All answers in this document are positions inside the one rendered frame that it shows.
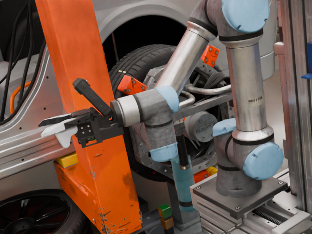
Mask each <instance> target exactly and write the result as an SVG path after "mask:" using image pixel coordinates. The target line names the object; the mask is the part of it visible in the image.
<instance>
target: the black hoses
mask: <svg viewBox="0 0 312 234"><path fill-rule="evenodd" d="M222 80H224V81H225V82H226V83H225V84H224V86H227V85H230V84H231V83H230V76H227V75H225V74H224V73H222V72H218V73H214V74H212V75H211V76H210V77H209V79H208V81H207V82H206V84H205V86H204V87H203V89H213V88H214V87H215V86H217V85H218V84H219V83H220V82H221V81H222ZM199 96H203V97H209V96H211V95H203V94H199Z"/></svg>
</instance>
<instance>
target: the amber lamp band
mask: <svg viewBox="0 0 312 234"><path fill-rule="evenodd" d="M160 220H161V225H162V227H164V228H165V229H166V230H167V229H169V228H171V227H173V226H174V221H173V218H172V217H171V218H170V219H168V220H166V221H165V220H163V219H162V218H160Z"/></svg>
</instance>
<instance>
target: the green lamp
mask: <svg viewBox="0 0 312 234"><path fill-rule="evenodd" d="M158 211H159V215H160V216H161V217H162V218H164V219H166V218H168V217H170V216H171V215H172V212H171V207H170V206H169V205H167V204H163V205H161V206H159V207H158Z"/></svg>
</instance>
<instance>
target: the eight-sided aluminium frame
mask: <svg viewBox="0 0 312 234"><path fill-rule="evenodd" d="M165 67H166V65H163V66H160V67H157V68H156V67H155V68H154V69H150V71H149V72H148V74H147V75H146V78H145V80H144V81H143V84H144V85H146V86H147V89H146V91H147V90H151V89H153V88H154V87H155V85H156V83H157V81H158V79H159V77H160V76H161V74H162V72H163V70H164V69H165ZM195 70H197V71H198V72H199V73H201V74H202V75H204V76H205V77H207V78H208V79H209V77H210V76H211V75H212V74H214V73H218V71H216V70H215V69H214V68H212V67H211V66H209V65H207V64H205V63H204V60H201V59H200V60H199V62H198V63H197V65H196V67H195ZM225 83H226V82H225V81H224V80H222V81H221V82H220V83H219V84H218V85H217V87H218V88H221V87H224V84H225ZM220 107H221V116H222V120H227V119H231V118H235V113H234V107H231V106H229V101H227V102H224V103H222V104H220ZM129 131H130V137H131V141H132V145H133V150H134V155H135V158H136V160H137V161H138V162H140V163H141V164H143V165H144V166H146V167H149V168H151V169H153V170H155V171H157V172H159V173H161V174H163V175H165V176H167V177H169V178H171V179H172V180H174V177H173V170H172V169H171V168H170V167H168V166H166V165H164V164H162V163H160V162H156V161H154V160H153V159H152V158H150V157H149V156H148V152H147V147H146V142H145V141H144V140H143V139H142V138H141V137H140V136H139V135H138V134H137V133H136V132H135V131H134V128H133V127H132V125H131V126H129ZM216 162H217V158H216V151H215V143H214V139H213V140H212V142H211V144H210V146H209V148H208V150H207V151H206V153H205V155H203V156H201V157H199V158H197V159H194V160H192V161H191V165H192V169H193V174H195V173H198V172H200V171H202V170H204V169H206V168H209V167H212V166H213V165H215V164H216Z"/></svg>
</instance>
